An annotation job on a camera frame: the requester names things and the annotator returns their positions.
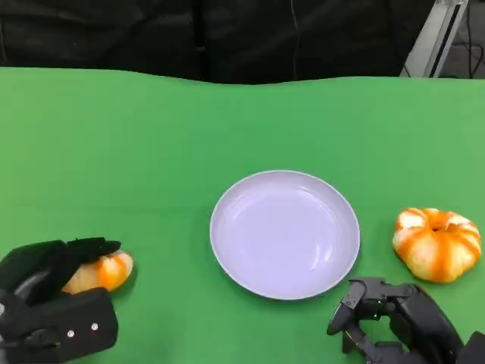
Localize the lilac plate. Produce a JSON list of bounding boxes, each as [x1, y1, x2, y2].
[[209, 169, 361, 301]]

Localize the silver aluminium frame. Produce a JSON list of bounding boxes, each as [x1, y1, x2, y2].
[[399, 0, 471, 79]]

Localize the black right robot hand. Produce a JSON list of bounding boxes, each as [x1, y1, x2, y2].
[[326, 277, 465, 364]]

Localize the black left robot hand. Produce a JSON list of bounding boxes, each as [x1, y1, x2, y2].
[[0, 237, 123, 305]]

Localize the green table cloth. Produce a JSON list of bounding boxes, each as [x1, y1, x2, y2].
[[0, 67, 485, 364]]

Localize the black floor cables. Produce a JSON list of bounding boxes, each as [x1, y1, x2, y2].
[[452, 28, 485, 79]]

